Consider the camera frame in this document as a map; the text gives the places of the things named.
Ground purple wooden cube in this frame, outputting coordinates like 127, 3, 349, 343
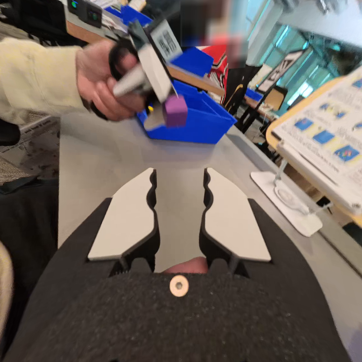
162, 95, 188, 128

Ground person's cream sweater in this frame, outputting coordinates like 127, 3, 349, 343
0, 240, 15, 340

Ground wooden edged table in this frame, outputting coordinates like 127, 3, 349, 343
66, 20, 227, 97

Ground person's black trousers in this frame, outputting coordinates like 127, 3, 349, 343
0, 176, 59, 348

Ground printed instruction sheet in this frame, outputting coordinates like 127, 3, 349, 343
273, 66, 362, 208

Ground wooden document stand white base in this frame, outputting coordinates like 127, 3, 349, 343
250, 66, 362, 237

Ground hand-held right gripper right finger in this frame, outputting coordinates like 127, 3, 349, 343
199, 168, 272, 274

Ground person's left hand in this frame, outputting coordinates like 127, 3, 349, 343
76, 39, 146, 122

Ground black white tag sign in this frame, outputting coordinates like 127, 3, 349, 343
256, 49, 306, 92

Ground black device green light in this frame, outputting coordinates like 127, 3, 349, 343
67, 0, 102, 28

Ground printed floor sheet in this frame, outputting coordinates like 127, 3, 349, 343
0, 119, 60, 177

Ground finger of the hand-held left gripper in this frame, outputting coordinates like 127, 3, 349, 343
138, 43, 178, 104
144, 108, 168, 131

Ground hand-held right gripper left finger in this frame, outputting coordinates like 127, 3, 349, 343
87, 168, 161, 273

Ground person's left forearm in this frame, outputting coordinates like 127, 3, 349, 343
0, 38, 85, 125

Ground tan backed chair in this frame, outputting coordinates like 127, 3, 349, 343
264, 86, 288, 112

